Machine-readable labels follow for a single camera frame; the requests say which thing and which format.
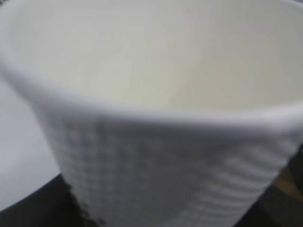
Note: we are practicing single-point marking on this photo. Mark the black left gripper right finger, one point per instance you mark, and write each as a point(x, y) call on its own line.
point(281, 205)

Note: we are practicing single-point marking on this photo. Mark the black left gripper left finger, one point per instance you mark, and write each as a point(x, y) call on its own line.
point(52, 205)

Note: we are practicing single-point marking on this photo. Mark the white paper cup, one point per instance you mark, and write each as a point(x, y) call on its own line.
point(160, 113)

